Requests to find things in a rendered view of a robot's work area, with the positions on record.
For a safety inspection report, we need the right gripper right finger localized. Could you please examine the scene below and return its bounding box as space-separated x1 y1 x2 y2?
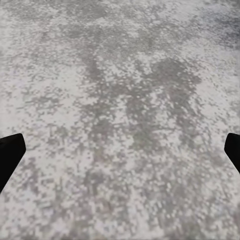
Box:
224 133 240 173

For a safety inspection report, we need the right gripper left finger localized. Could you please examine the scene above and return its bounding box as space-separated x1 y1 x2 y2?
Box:
0 133 26 193

